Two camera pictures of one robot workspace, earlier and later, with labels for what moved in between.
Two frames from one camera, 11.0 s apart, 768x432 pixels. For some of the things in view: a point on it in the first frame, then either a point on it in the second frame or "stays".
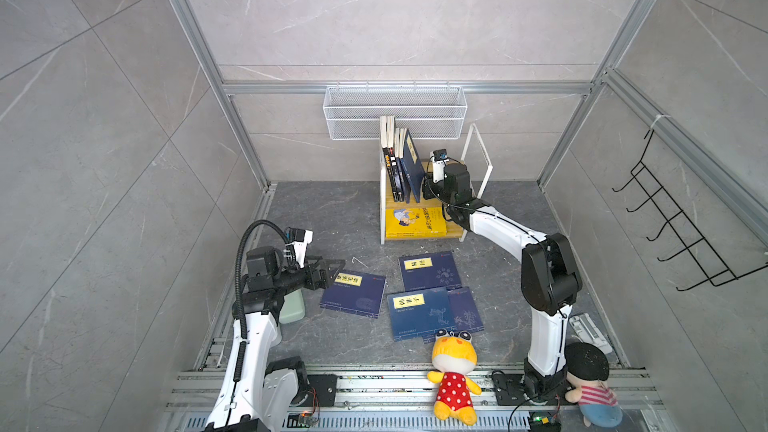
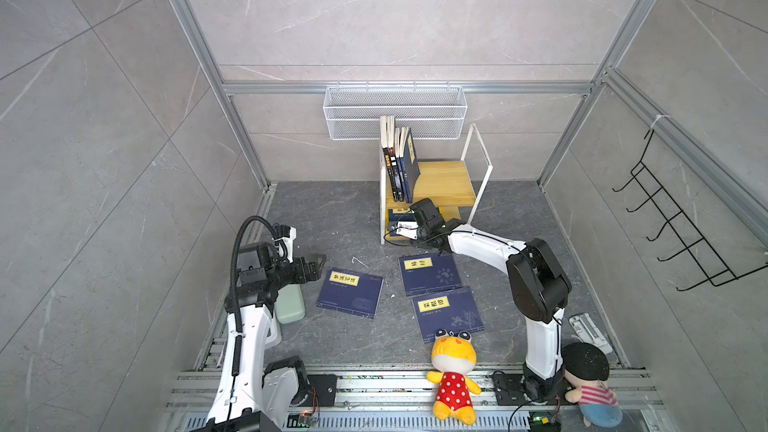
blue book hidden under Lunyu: (354, 293) stays
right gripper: (429, 185) -> (417, 241)
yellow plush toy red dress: (454, 356) stays
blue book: (403, 169) stays
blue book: (421, 313) -> (394, 218)
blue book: (429, 271) stays
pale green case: (292, 308) stays
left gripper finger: (340, 262) -> (318, 258)
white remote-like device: (585, 329) stays
